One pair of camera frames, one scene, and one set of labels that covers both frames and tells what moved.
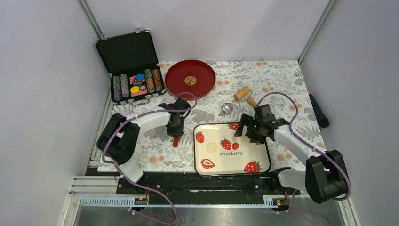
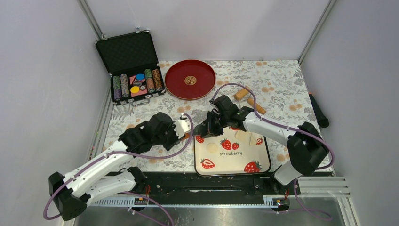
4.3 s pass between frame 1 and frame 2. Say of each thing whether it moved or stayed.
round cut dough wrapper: stayed
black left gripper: moved
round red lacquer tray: stayed
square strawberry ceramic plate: stayed
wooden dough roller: stayed
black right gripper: moved
